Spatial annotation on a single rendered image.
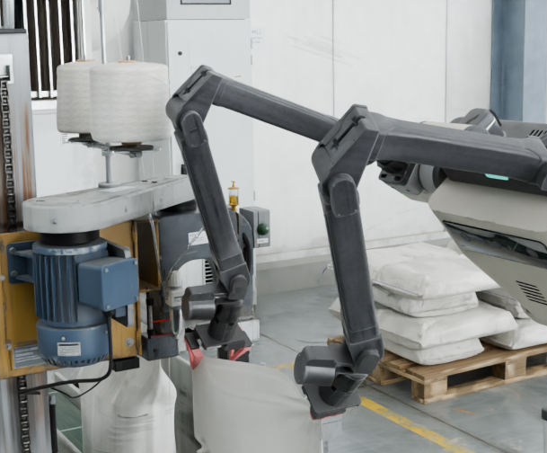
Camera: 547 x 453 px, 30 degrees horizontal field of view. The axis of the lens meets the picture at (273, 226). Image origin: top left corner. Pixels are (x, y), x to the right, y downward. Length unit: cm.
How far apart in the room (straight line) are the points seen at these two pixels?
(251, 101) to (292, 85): 511
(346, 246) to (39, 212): 68
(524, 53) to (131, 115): 602
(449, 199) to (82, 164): 325
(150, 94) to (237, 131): 420
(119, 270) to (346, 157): 67
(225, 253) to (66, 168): 305
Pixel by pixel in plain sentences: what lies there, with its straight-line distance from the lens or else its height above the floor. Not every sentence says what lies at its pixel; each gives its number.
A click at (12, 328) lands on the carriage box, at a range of 228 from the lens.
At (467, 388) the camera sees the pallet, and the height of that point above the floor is 2.
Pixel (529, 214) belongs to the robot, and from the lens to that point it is 196.
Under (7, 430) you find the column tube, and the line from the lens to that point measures 241.
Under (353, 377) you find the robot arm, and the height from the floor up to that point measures 114.
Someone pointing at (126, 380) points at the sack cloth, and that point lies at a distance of 273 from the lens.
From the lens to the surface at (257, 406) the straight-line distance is 211.
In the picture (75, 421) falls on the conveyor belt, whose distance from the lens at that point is 389.
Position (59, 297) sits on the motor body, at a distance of 211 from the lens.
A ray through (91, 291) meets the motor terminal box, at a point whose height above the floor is 125.
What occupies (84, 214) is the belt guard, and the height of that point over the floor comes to 140.
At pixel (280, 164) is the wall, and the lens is 715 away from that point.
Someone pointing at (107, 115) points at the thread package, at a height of 158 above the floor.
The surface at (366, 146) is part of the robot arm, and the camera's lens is 153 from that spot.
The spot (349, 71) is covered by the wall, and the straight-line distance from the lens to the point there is 741.
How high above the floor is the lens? 172
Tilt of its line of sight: 10 degrees down
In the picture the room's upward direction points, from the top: 1 degrees counter-clockwise
